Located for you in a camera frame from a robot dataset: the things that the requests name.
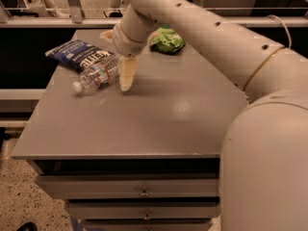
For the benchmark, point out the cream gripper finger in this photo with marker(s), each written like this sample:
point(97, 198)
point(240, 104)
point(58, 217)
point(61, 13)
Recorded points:
point(127, 70)
point(107, 35)

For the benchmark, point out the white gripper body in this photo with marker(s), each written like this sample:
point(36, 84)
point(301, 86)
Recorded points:
point(125, 44)

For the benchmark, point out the clear plastic water bottle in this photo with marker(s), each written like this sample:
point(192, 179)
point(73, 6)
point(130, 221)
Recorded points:
point(93, 77)

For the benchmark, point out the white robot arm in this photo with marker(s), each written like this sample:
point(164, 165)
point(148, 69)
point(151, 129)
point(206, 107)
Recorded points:
point(264, 156)

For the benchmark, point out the green chip bag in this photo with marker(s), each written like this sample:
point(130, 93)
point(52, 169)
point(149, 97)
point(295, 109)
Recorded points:
point(166, 41)

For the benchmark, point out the blue chip bag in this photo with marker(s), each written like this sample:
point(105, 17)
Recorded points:
point(77, 54)

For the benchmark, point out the grey drawer cabinet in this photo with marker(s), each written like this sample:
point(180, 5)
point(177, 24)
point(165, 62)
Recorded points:
point(172, 121)

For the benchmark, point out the top cabinet drawer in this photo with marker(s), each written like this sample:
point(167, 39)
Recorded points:
point(128, 186)

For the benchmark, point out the cabinet drawer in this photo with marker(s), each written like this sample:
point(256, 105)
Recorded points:
point(128, 186)
point(142, 210)
point(153, 225)

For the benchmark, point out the middle cabinet drawer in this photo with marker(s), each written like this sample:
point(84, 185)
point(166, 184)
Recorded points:
point(142, 210)

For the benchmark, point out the bottom cabinet drawer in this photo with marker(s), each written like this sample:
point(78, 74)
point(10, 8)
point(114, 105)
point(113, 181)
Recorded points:
point(153, 225)

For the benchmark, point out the black shoe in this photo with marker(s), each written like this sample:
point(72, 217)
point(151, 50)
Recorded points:
point(29, 226)

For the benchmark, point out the metal railing frame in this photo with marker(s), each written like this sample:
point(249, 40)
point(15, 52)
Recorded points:
point(35, 14)

